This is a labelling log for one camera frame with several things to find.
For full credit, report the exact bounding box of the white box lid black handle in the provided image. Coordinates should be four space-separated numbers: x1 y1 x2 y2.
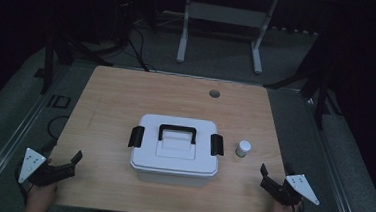
125 112 227 180

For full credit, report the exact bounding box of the small white pill bottle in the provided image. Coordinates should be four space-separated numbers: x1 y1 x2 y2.
235 139 253 159

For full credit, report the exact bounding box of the black floor cable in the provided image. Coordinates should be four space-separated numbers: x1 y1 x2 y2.
124 26 160 74

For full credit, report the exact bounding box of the white metal desk frame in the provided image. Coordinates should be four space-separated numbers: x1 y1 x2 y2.
175 0 279 76

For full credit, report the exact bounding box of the black metal stand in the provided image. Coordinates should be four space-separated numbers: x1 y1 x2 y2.
39 25 116 101
260 24 350 132

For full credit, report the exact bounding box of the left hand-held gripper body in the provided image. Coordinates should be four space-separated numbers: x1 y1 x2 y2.
17 146 74 190

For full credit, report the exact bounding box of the black rectangular floor bracket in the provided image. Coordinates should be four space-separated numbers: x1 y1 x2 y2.
46 93 72 110

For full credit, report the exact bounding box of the person's left hand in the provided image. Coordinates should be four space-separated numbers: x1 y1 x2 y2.
24 180 58 212

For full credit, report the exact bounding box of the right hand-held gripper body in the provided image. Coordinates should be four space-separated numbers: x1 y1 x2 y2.
270 161 323 208

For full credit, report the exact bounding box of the white plastic storage box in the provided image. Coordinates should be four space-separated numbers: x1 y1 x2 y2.
130 163 218 189

